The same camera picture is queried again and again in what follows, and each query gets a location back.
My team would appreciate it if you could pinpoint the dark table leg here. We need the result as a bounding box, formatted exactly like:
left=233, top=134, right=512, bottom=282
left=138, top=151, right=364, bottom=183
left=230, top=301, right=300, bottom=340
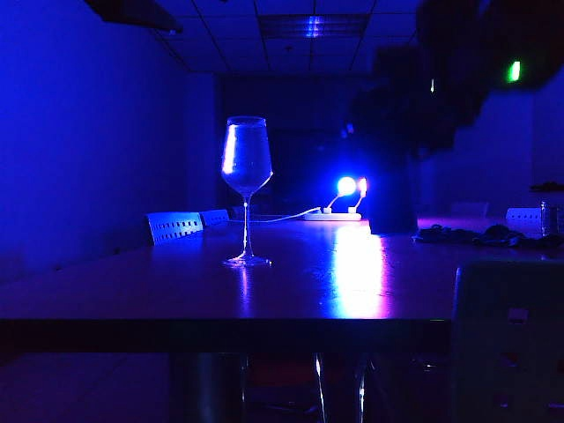
left=171, top=352, right=248, bottom=423

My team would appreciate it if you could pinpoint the ceiling light fixture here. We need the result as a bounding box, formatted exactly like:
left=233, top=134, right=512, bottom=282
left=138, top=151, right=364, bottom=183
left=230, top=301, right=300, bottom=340
left=257, top=14, right=369, bottom=40

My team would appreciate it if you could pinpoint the white power strip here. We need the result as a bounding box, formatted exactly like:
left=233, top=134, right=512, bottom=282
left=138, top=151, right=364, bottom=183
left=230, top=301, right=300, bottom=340
left=303, top=211, right=363, bottom=221

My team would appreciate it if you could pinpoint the clear stemmed wine glass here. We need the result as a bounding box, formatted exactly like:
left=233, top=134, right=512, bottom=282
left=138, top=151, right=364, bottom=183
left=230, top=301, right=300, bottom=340
left=219, top=115, right=274, bottom=268

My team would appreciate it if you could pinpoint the white slotted chair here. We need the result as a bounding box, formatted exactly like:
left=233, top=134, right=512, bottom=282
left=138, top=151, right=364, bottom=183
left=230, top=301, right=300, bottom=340
left=198, top=208, right=230, bottom=228
left=145, top=211, right=204, bottom=246
left=505, top=206, right=542, bottom=233

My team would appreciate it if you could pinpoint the red chair with chrome legs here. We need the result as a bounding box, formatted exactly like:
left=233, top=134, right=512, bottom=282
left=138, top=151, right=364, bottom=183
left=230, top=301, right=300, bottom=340
left=246, top=352, right=375, bottom=423

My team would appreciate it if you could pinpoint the grey chair with square holes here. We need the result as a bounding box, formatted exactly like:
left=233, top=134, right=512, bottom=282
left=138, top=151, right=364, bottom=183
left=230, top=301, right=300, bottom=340
left=451, top=259, right=564, bottom=423

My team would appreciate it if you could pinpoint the wall whiteboard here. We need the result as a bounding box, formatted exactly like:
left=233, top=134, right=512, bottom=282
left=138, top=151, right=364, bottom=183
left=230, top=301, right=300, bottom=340
left=531, top=74, right=564, bottom=193

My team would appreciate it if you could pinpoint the white USB gooseneck lamp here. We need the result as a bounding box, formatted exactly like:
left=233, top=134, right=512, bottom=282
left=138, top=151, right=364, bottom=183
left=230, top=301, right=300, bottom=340
left=323, top=175, right=357, bottom=215
left=348, top=175, right=369, bottom=215

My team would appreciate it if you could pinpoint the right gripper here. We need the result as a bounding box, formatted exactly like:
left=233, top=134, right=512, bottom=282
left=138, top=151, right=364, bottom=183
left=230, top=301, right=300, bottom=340
left=351, top=43, right=486, bottom=153

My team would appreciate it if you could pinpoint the black thermos cup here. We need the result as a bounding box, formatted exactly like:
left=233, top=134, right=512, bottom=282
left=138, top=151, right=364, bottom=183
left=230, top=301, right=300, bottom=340
left=365, top=87, right=419, bottom=235

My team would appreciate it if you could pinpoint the black cloth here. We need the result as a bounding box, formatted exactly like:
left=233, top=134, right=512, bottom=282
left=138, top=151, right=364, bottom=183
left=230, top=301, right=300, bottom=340
left=413, top=223, right=479, bottom=244
left=473, top=223, right=564, bottom=248

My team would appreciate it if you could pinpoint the white power cable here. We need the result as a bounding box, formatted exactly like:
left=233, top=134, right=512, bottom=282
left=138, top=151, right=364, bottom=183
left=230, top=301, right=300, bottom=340
left=249, top=206, right=323, bottom=224

